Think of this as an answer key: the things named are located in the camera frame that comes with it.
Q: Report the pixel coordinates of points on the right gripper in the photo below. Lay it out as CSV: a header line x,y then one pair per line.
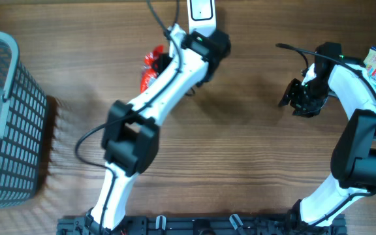
x,y
307,110

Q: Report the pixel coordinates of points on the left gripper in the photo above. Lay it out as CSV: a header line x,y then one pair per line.
x,y
160,66

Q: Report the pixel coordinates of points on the red candy bag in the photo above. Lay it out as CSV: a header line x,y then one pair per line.
x,y
149,74

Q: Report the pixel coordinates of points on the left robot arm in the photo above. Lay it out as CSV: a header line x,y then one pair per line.
x,y
131,132

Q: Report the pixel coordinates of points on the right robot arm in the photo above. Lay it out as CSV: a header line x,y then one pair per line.
x,y
353,162

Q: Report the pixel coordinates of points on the white barcode scanner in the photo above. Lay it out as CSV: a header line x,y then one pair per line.
x,y
201,16

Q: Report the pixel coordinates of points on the grey plastic shopping basket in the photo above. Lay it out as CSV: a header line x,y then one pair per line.
x,y
23,115

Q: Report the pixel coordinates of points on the black mounting rail base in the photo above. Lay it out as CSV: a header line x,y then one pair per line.
x,y
234,224

